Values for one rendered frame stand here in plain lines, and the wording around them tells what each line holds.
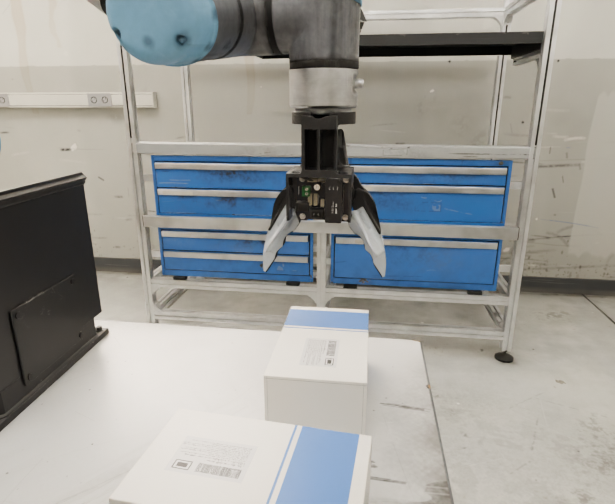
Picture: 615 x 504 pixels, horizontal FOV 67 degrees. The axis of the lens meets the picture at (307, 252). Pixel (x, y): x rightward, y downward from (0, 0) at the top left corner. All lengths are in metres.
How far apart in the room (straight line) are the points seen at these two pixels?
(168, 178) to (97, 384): 1.51
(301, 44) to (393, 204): 1.55
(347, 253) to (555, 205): 1.44
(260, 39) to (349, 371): 0.38
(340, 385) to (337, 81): 0.33
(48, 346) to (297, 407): 0.38
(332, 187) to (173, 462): 0.30
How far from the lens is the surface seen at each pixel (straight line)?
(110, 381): 0.77
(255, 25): 0.53
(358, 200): 0.56
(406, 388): 0.72
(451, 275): 2.13
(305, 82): 0.51
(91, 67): 3.30
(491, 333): 2.25
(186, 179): 2.15
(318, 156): 0.50
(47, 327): 0.77
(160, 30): 0.41
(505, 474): 1.72
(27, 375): 0.75
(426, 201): 2.02
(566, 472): 1.80
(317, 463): 0.45
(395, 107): 2.83
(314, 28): 0.51
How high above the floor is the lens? 1.09
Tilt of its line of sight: 17 degrees down
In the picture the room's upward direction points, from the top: straight up
